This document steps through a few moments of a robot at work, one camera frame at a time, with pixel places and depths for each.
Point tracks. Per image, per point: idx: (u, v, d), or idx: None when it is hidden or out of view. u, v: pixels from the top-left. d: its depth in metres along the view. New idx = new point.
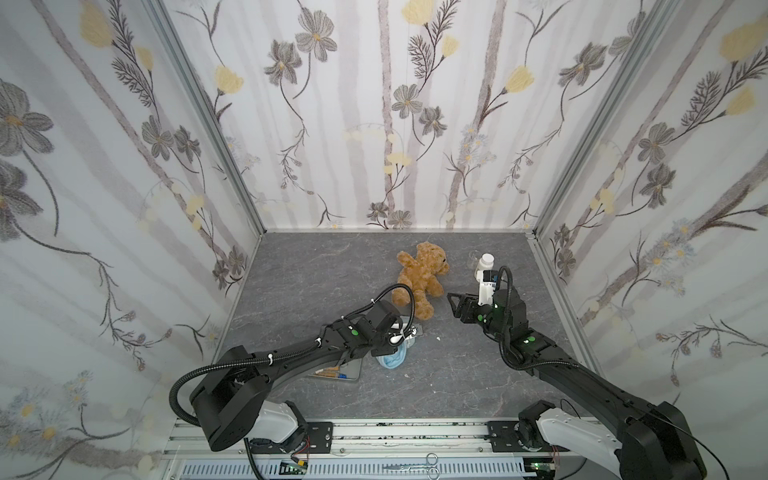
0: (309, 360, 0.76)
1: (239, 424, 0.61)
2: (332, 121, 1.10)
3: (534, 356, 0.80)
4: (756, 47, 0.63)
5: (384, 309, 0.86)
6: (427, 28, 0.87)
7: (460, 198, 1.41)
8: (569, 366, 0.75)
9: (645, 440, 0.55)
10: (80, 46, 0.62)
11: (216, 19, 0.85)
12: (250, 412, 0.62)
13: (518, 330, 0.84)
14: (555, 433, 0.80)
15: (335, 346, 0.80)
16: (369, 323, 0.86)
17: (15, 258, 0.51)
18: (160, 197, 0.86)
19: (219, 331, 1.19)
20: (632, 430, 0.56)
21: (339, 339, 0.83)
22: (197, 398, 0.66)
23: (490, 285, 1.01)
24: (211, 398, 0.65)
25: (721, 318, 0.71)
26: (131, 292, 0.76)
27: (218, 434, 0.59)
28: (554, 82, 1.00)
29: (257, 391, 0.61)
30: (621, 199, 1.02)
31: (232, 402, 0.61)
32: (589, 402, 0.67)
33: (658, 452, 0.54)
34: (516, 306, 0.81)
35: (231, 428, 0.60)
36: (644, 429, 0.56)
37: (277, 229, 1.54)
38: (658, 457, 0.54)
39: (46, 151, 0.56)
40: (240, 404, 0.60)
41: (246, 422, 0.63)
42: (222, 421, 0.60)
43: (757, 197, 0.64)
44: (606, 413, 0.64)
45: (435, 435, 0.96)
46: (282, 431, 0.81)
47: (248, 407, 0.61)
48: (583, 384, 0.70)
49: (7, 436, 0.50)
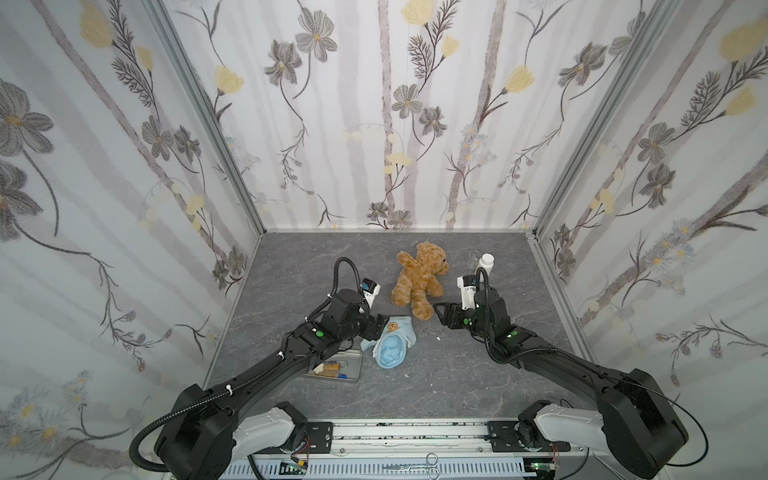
0: (276, 375, 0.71)
1: (212, 462, 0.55)
2: (332, 121, 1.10)
3: (515, 348, 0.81)
4: (756, 47, 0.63)
5: (341, 302, 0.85)
6: (428, 28, 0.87)
7: (460, 198, 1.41)
8: (549, 350, 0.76)
9: (620, 406, 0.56)
10: (80, 46, 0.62)
11: (216, 19, 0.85)
12: (223, 446, 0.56)
13: (499, 325, 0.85)
14: (552, 428, 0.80)
15: (299, 353, 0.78)
16: (331, 319, 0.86)
17: (15, 258, 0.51)
18: (160, 197, 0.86)
19: (219, 331, 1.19)
20: (607, 398, 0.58)
21: (303, 346, 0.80)
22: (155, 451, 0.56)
23: (471, 289, 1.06)
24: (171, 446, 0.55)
25: (721, 318, 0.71)
26: (131, 292, 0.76)
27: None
28: (554, 82, 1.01)
29: (223, 426, 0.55)
30: (621, 199, 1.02)
31: (197, 444, 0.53)
32: (568, 379, 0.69)
33: (632, 417, 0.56)
34: (496, 303, 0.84)
35: (204, 470, 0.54)
36: (619, 397, 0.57)
37: (277, 229, 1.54)
38: (633, 422, 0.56)
39: (46, 151, 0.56)
40: (206, 445, 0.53)
41: (220, 458, 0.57)
42: (193, 465, 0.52)
43: (756, 197, 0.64)
44: (584, 387, 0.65)
45: (435, 435, 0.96)
46: (278, 438, 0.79)
47: (217, 444, 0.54)
48: (563, 365, 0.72)
49: (7, 436, 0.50)
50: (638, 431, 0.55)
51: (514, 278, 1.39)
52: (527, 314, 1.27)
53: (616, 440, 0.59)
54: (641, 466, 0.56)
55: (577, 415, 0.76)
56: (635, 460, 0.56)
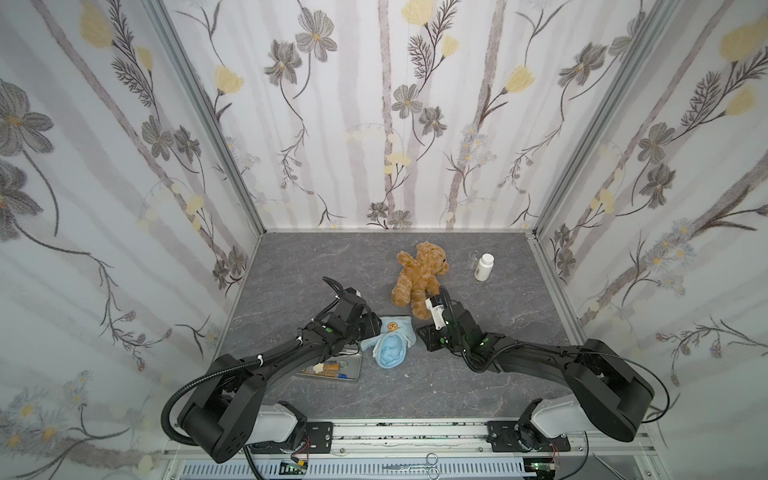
0: (295, 358, 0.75)
1: (242, 427, 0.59)
2: (332, 121, 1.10)
3: (490, 352, 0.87)
4: (756, 47, 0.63)
5: (349, 302, 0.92)
6: (428, 29, 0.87)
7: (460, 198, 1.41)
8: (516, 346, 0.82)
9: (582, 377, 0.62)
10: (80, 46, 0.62)
11: (216, 19, 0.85)
12: (253, 410, 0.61)
13: (471, 335, 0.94)
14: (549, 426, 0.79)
15: (315, 342, 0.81)
16: (338, 318, 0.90)
17: (14, 258, 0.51)
18: (160, 197, 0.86)
19: (219, 331, 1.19)
20: (571, 372, 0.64)
21: (316, 336, 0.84)
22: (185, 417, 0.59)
23: (440, 307, 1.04)
24: (203, 411, 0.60)
25: (721, 318, 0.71)
26: (131, 292, 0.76)
27: (221, 441, 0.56)
28: (554, 82, 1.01)
29: (256, 389, 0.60)
30: (621, 199, 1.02)
31: (232, 405, 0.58)
32: (537, 366, 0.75)
33: (595, 384, 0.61)
34: (462, 315, 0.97)
35: (233, 433, 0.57)
36: (579, 369, 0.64)
37: (277, 229, 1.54)
38: (597, 388, 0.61)
39: (46, 151, 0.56)
40: (242, 405, 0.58)
41: (247, 424, 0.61)
42: (225, 426, 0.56)
43: (756, 197, 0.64)
44: (551, 369, 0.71)
45: (435, 435, 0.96)
46: (281, 433, 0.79)
47: (250, 405, 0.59)
48: (532, 355, 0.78)
49: (7, 436, 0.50)
50: (604, 395, 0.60)
51: (514, 278, 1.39)
52: (527, 314, 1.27)
53: (592, 414, 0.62)
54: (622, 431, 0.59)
55: (562, 402, 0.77)
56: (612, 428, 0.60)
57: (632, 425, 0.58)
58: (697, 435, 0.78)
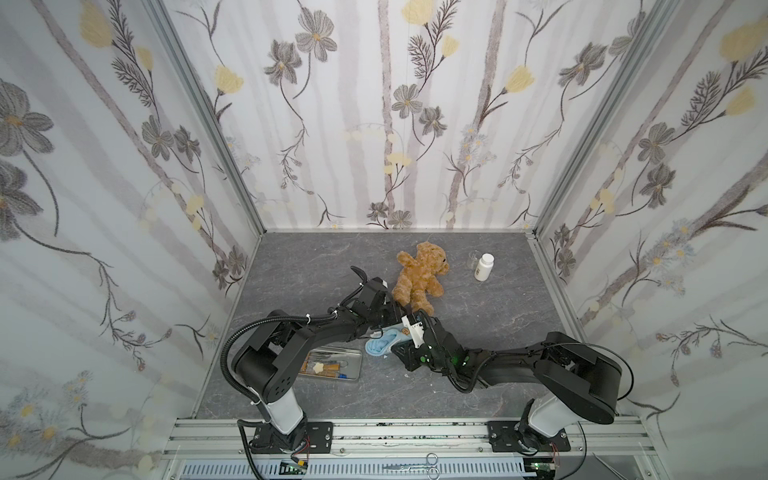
0: (330, 330, 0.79)
1: (291, 373, 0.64)
2: (332, 121, 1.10)
3: (472, 369, 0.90)
4: (756, 46, 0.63)
5: (372, 289, 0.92)
6: (427, 28, 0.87)
7: (460, 198, 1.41)
8: (493, 357, 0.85)
9: (550, 371, 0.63)
10: (80, 46, 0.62)
11: (216, 19, 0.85)
12: (301, 359, 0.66)
13: (455, 356, 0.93)
14: (542, 422, 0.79)
15: (346, 320, 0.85)
16: (363, 304, 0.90)
17: (14, 258, 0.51)
18: (161, 197, 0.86)
19: (219, 331, 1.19)
20: (540, 369, 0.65)
21: (347, 316, 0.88)
22: (239, 361, 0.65)
23: (418, 327, 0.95)
24: (257, 356, 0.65)
25: (721, 318, 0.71)
26: (131, 293, 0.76)
27: (274, 381, 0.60)
28: (554, 82, 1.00)
29: (307, 338, 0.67)
30: (621, 199, 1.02)
31: (286, 350, 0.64)
32: (513, 373, 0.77)
33: (563, 375, 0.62)
34: (445, 339, 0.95)
35: (284, 376, 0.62)
36: (546, 364, 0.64)
37: (277, 229, 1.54)
38: (565, 378, 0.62)
39: (46, 151, 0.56)
40: (297, 349, 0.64)
41: (294, 373, 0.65)
42: (281, 365, 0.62)
43: (757, 197, 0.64)
44: (524, 370, 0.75)
45: (435, 435, 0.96)
46: (290, 420, 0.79)
47: (302, 352, 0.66)
48: (505, 362, 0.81)
49: (7, 436, 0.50)
50: (575, 384, 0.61)
51: (514, 278, 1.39)
52: (527, 314, 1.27)
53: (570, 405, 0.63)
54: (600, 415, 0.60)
55: (549, 398, 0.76)
56: (592, 413, 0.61)
57: (608, 405, 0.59)
58: (696, 435, 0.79)
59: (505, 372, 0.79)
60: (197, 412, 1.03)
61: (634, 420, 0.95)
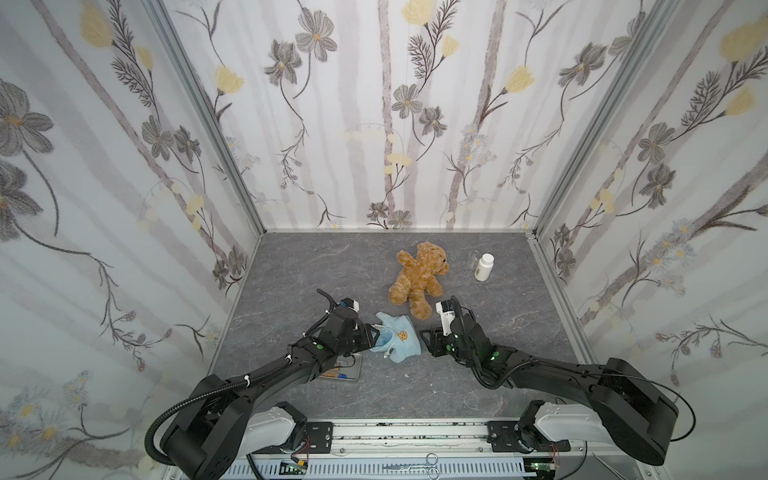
0: (284, 377, 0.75)
1: (226, 450, 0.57)
2: (332, 121, 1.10)
3: (503, 368, 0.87)
4: (756, 46, 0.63)
5: (338, 318, 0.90)
6: (427, 29, 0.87)
7: (460, 198, 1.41)
8: (532, 364, 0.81)
9: (609, 401, 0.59)
10: (80, 46, 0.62)
11: (216, 19, 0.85)
12: (237, 433, 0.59)
13: (481, 350, 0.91)
14: (554, 430, 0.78)
15: (305, 360, 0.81)
16: (329, 336, 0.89)
17: (14, 258, 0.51)
18: (161, 197, 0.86)
19: (219, 331, 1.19)
20: (596, 396, 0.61)
21: (306, 353, 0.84)
22: (167, 439, 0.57)
23: (450, 313, 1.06)
24: (187, 432, 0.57)
25: (721, 318, 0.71)
26: (131, 292, 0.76)
27: (204, 467, 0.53)
28: (554, 82, 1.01)
29: (242, 412, 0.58)
30: (621, 199, 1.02)
31: (218, 427, 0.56)
32: (557, 385, 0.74)
33: (622, 408, 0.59)
34: (473, 329, 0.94)
35: (217, 457, 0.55)
36: (605, 392, 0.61)
37: (277, 229, 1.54)
38: (624, 412, 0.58)
39: (46, 152, 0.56)
40: (228, 428, 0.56)
41: (230, 447, 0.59)
42: (208, 452, 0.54)
43: (757, 197, 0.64)
44: (573, 389, 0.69)
45: (435, 435, 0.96)
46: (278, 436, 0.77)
47: (235, 429, 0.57)
48: (547, 374, 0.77)
49: (7, 436, 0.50)
50: (635, 419, 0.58)
51: (514, 278, 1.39)
52: (527, 314, 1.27)
53: (620, 436, 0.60)
54: (649, 453, 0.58)
55: (570, 412, 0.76)
56: (644, 451, 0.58)
57: (664, 446, 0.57)
58: (696, 435, 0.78)
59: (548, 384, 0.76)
60: None
61: None
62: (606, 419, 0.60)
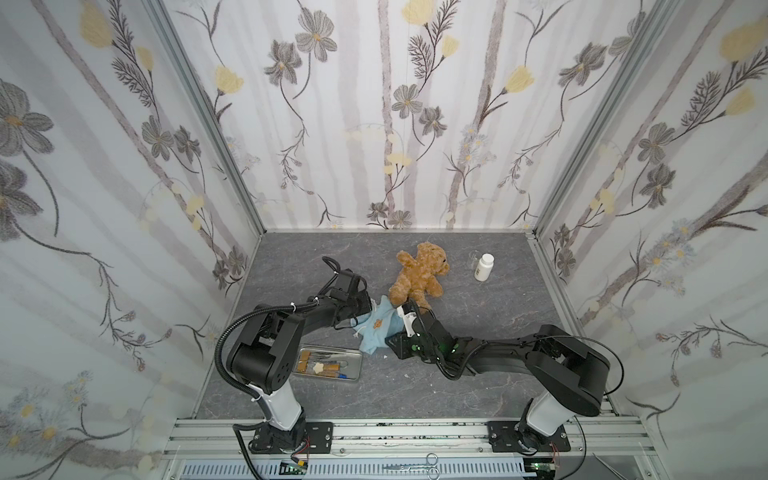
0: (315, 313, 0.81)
1: (289, 358, 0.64)
2: (332, 121, 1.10)
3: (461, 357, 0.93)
4: (756, 47, 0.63)
5: (348, 275, 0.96)
6: (427, 28, 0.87)
7: (460, 198, 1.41)
8: (484, 347, 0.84)
9: (543, 363, 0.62)
10: (80, 46, 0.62)
11: (216, 19, 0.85)
12: (296, 344, 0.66)
13: (443, 343, 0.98)
14: (543, 422, 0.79)
15: (328, 305, 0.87)
16: (339, 289, 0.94)
17: (15, 258, 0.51)
18: (161, 197, 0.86)
19: (219, 331, 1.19)
20: (531, 361, 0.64)
21: (328, 301, 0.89)
22: (233, 359, 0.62)
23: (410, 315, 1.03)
24: (251, 350, 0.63)
25: (721, 318, 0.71)
26: (131, 292, 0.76)
27: (275, 369, 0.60)
28: (554, 82, 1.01)
29: (299, 322, 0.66)
30: (621, 199, 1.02)
31: (279, 339, 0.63)
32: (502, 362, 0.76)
33: (557, 369, 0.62)
34: (432, 326, 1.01)
35: (283, 363, 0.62)
36: (538, 356, 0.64)
37: (277, 229, 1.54)
38: (558, 371, 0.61)
39: (46, 152, 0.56)
40: (290, 335, 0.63)
41: (292, 357, 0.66)
42: (276, 358, 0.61)
43: (757, 196, 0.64)
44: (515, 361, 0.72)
45: (435, 435, 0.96)
46: (291, 414, 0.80)
47: (295, 338, 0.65)
48: (496, 351, 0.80)
49: (7, 436, 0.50)
50: (565, 376, 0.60)
51: (514, 278, 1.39)
52: (527, 314, 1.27)
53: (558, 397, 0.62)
54: (588, 409, 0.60)
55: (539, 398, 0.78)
56: (580, 407, 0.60)
57: (596, 399, 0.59)
58: (697, 435, 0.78)
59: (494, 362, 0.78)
60: (197, 413, 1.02)
61: (634, 419, 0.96)
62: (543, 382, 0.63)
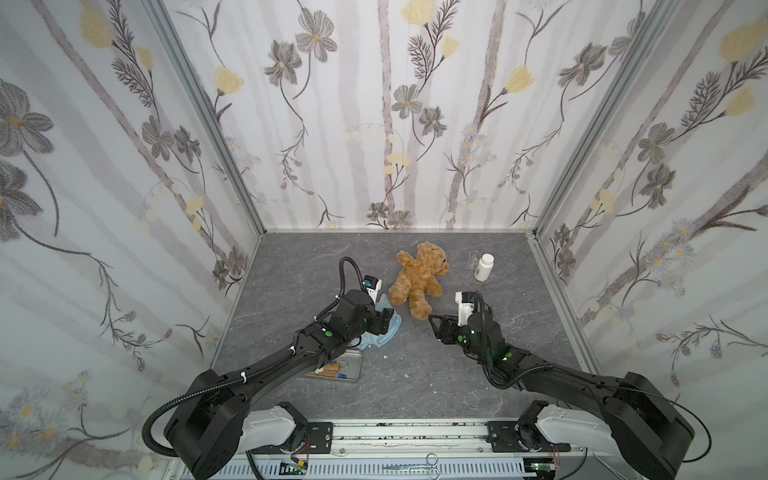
0: (283, 371, 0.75)
1: (221, 448, 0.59)
2: (332, 121, 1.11)
3: (513, 370, 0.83)
4: (756, 47, 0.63)
5: (349, 303, 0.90)
6: (427, 29, 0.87)
7: (460, 199, 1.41)
8: (545, 368, 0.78)
9: (624, 414, 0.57)
10: (80, 46, 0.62)
11: (216, 19, 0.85)
12: (233, 431, 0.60)
13: (495, 348, 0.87)
14: (555, 433, 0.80)
15: (310, 350, 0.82)
16: (339, 321, 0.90)
17: (14, 258, 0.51)
18: (161, 197, 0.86)
19: (219, 331, 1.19)
20: (611, 409, 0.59)
21: (313, 341, 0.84)
22: (171, 431, 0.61)
23: (469, 305, 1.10)
24: (187, 426, 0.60)
25: (721, 318, 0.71)
26: (131, 292, 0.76)
27: (199, 463, 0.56)
28: (554, 82, 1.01)
29: (234, 413, 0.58)
30: (621, 199, 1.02)
31: (209, 429, 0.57)
32: (568, 393, 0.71)
33: (638, 423, 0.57)
34: (490, 328, 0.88)
35: (213, 453, 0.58)
36: (620, 405, 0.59)
37: (277, 229, 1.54)
38: (639, 428, 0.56)
39: (46, 151, 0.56)
40: (219, 430, 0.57)
41: (228, 444, 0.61)
42: (203, 450, 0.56)
43: (757, 196, 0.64)
44: (582, 397, 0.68)
45: (435, 435, 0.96)
46: (279, 437, 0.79)
47: (228, 430, 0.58)
48: (559, 379, 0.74)
49: (7, 436, 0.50)
50: (647, 437, 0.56)
51: (514, 278, 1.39)
52: (527, 314, 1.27)
53: (628, 452, 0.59)
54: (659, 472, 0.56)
55: (578, 418, 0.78)
56: (652, 470, 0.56)
57: (673, 468, 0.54)
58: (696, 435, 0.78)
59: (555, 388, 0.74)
60: None
61: None
62: (617, 432, 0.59)
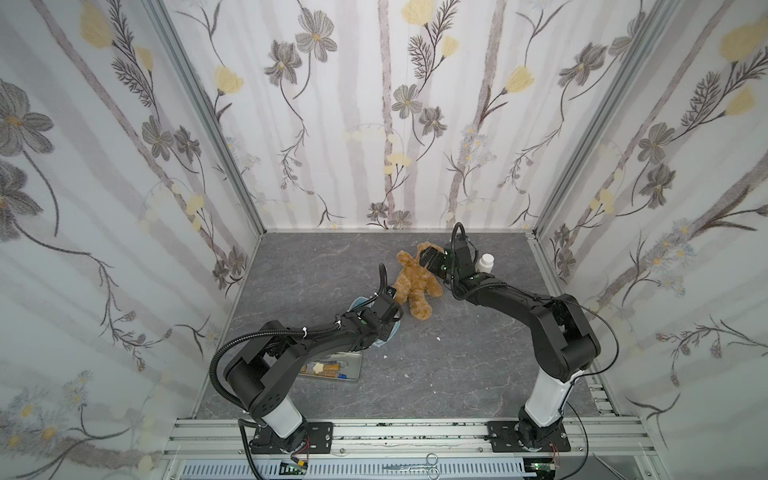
0: (333, 340, 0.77)
1: (277, 390, 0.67)
2: (332, 121, 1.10)
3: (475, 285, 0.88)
4: (756, 47, 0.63)
5: (388, 300, 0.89)
6: (427, 29, 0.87)
7: (460, 198, 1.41)
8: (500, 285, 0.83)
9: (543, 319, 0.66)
10: (80, 46, 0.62)
11: (217, 20, 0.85)
12: (290, 375, 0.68)
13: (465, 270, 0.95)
14: (535, 404, 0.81)
15: (352, 329, 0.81)
16: (374, 314, 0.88)
17: (14, 258, 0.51)
18: (161, 197, 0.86)
19: (219, 331, 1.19)
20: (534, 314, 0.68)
21: (353, 324, 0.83)
22: (231, 371, 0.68)
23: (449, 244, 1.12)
24: (245, 370, 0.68)
25: (721, 318, 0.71)
26: (131, 292, 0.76)
27: (261, 397, 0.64)
28: (554, 82, 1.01)
29: (298, 356, 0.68)
30: (621, 199, 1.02)
31: (276, 366, 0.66)
32: (509, 308, 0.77)
33: (552, 329, 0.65)
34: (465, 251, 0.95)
35: (271, 393, 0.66)
36: (543, 310, 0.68)
37: (277, 229, 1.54)
38: (551, 331, 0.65)
39: (46, 152, 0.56)
40: (284, 368, 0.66)
41: (283, 388, 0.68)
42: (264, 387, 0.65)
43: (757, 197, 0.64)
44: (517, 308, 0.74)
45: (435, 435, 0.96)
46: (287, 425, 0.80)
47: (290, 370, 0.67)
48: (507, 293, 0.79)
49: (7, 436, 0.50)
50: (555, 339, 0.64)
51: (514, 278, 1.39)
52: None
53: (540, 352, 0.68)
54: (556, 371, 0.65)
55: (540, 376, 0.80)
56: (553, 366, 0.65)
57: (568, 369, 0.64)
58: (697, 435, 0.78)
59: (501, 302, 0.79)
60: (197, 413, 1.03)
61: (634, 420, 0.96)
62: (535, 333, 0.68)
